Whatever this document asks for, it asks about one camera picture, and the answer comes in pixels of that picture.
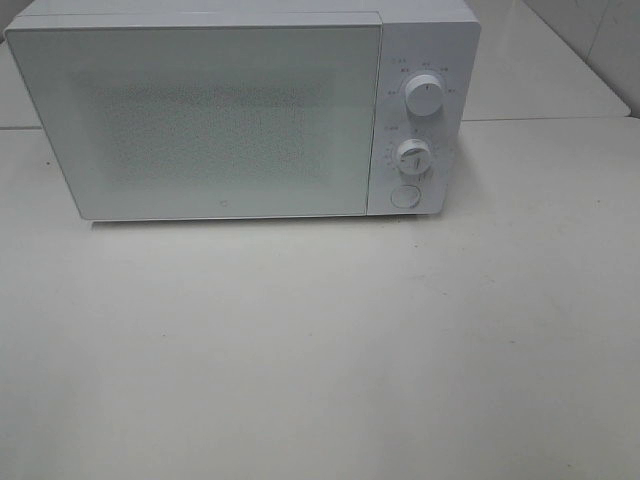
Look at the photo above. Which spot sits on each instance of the round white door button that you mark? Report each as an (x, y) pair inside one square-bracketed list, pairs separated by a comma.
[(405, 196)]

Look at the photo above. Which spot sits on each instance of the white timer knob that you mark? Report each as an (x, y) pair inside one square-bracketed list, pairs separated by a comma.
[(413, 157)]

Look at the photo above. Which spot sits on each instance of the white microwave door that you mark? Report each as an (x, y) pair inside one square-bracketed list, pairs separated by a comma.
[(168, 124)]

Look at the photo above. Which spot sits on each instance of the white upper power knob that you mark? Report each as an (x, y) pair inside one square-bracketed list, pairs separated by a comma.
[(424, 94)]

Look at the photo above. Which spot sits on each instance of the white microwave oven body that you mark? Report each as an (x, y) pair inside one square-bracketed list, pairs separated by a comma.
[(439, 37)]

